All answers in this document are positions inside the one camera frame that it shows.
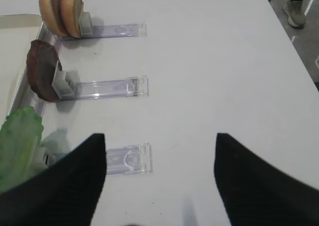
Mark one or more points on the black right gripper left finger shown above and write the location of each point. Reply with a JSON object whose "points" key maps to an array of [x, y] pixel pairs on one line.
{"points": [[64, 195]]}

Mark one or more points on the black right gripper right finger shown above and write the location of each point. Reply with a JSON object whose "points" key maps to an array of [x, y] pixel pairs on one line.
{"points": [[255, 193]]}

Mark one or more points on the grey lettuce pusher block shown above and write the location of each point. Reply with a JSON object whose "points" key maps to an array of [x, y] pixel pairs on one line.
{"points": [[43, 159]]}

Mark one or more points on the upright green lettuce leaf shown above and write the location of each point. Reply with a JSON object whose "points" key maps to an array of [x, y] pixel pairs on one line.
{"points": [[20, 134]]}

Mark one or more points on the upright brown meat patty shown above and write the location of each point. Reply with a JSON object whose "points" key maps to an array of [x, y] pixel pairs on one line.
{"points": [[42, 60]]}

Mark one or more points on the grey patty pusher block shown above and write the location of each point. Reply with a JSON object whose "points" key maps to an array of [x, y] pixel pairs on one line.
{"points": [[63, 84]]}

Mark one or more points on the grey bun pusher block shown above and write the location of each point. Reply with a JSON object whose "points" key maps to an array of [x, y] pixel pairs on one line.
{"points": [[85, 24]]}

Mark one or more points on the grey sneaker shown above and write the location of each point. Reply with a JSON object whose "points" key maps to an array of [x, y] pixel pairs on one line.
{"points": [[295, 14]]}

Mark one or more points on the near bun half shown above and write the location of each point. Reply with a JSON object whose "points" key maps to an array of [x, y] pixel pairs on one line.
{"points": [[70, 13]]}

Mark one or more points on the bun half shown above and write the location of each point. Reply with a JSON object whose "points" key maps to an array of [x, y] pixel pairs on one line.
{"points": [[70, 13], [50, 13]]}

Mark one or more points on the far bun half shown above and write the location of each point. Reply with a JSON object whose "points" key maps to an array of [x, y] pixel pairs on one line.
{"points": [[50, 13]]}

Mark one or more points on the clear lettuce holder rail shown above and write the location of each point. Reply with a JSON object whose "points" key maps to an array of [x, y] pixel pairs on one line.
{"points": [[133, 159]]}

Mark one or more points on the clear patty holder rail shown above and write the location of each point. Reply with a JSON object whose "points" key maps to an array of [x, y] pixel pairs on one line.
{"points": [[128, 87]]}

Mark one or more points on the clear bun holder rail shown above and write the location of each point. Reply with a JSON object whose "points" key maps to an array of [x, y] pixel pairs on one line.
{"points": [[110, 31]]}

